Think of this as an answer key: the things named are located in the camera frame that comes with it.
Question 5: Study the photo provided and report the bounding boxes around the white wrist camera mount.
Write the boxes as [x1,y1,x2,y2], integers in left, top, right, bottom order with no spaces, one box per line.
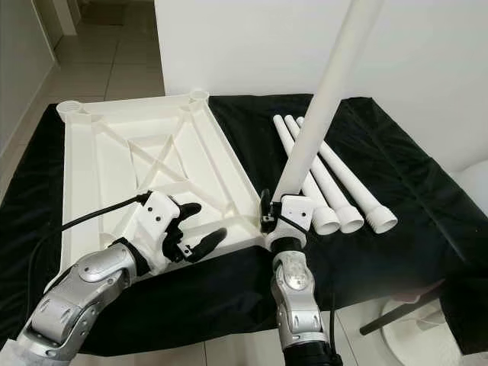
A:
[139,191,190,275]
[277,194,313,249]

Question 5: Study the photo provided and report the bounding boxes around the white plastic table top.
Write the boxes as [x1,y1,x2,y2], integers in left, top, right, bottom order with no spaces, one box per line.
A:
[56,89,275,287]

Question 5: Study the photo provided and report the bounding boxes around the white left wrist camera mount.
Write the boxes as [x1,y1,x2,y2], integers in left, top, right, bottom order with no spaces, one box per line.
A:
[139,191,190,275]

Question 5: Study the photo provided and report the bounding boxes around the black cloth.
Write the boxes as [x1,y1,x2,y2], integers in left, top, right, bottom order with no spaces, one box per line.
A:
[0,93,488,358]

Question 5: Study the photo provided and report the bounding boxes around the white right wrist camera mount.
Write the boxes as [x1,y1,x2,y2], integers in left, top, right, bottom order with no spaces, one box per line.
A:
[277,194,313,249]

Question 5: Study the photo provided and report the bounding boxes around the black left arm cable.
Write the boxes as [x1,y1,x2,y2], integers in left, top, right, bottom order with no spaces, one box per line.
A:
[26,192,153,313]

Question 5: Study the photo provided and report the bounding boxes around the white door frame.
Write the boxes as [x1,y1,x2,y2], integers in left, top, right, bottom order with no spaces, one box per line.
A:
[38,0,77,35]

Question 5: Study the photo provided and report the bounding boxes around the white plastic table leg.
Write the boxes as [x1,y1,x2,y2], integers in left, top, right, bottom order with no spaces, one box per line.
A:
[271,0,384,207]
[284,114,365,234]
[272,113,342,236]
[295,116,399,234]

